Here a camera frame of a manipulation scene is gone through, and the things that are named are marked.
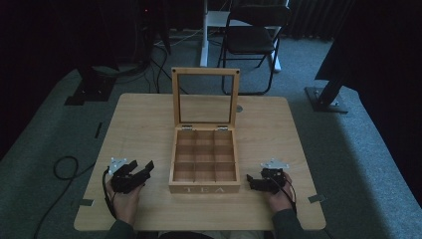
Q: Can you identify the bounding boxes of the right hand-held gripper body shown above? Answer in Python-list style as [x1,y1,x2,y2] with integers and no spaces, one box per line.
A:
[260,157,291,195]

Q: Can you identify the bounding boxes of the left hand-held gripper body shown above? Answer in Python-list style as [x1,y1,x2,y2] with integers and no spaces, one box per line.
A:
[106,156,147,195]

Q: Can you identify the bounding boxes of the person's left hand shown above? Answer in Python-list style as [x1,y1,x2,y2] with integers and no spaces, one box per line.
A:
[111,181,145,227]

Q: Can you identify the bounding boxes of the person's right hand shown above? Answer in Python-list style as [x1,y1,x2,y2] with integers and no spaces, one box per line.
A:
[263,171,295,214]

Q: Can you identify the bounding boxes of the wooden compartment box with lid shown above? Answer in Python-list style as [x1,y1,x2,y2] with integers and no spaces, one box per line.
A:
[168,67,242,195]

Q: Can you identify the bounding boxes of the black slanted stand with base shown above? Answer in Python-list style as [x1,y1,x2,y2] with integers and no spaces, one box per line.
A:
[304,74,349,115]

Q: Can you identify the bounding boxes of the black folding chair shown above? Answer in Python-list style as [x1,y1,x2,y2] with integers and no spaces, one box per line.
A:
[198,0,283,74]
[216,3,294,97]

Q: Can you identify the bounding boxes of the dark curtain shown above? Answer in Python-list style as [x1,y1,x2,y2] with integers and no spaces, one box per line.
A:
[285,0,356,42]

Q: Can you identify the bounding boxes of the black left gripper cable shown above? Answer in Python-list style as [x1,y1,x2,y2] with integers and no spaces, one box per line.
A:
[102,167,118,221]

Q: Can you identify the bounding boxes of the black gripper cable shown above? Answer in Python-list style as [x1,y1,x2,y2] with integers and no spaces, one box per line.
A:
[270,176,299,214]
[102,167,118,221]

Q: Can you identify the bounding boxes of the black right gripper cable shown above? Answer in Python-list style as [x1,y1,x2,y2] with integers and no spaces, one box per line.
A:
[270,176,299,214]

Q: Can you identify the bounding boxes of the black floor cable loop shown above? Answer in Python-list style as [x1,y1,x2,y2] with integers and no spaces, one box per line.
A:
[32,155,98,239]

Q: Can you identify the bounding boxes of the black stand with base plate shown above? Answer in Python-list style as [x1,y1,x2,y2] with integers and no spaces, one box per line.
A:
[64,64,117,107]

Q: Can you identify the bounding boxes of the black floor cables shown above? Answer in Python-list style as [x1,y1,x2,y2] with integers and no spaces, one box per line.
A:
[115,41,188,96]

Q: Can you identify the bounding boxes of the white floor cable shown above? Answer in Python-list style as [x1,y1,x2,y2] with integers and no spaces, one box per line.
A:
[154,29,204,48]

